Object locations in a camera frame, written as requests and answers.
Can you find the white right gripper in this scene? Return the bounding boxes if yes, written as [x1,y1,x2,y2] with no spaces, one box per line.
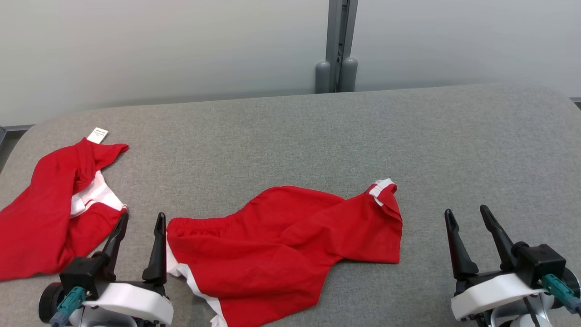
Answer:
[444,204,545,321]

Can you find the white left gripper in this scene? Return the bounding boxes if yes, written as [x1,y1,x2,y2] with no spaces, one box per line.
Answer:
[84,212,174,327]

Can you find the red white basketball jersey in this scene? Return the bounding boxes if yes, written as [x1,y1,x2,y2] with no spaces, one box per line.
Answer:
[0,128,129,281]

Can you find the red basketball shorts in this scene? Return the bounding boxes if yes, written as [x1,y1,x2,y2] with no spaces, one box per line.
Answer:
[166,178,404,327]

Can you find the left black cable teal plug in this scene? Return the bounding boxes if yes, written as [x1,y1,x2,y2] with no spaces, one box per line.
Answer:
[50,287,87,327]

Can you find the black cable teal plug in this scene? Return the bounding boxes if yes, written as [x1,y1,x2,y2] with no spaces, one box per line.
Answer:
[50,287,87,327]
[540,274,581,315]

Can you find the right black cable teal plug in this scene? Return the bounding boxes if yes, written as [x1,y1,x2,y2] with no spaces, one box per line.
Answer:
[540,274,581,315]

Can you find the grey metal partition post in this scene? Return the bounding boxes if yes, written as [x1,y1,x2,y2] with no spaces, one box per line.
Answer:
[315,0,359,94]

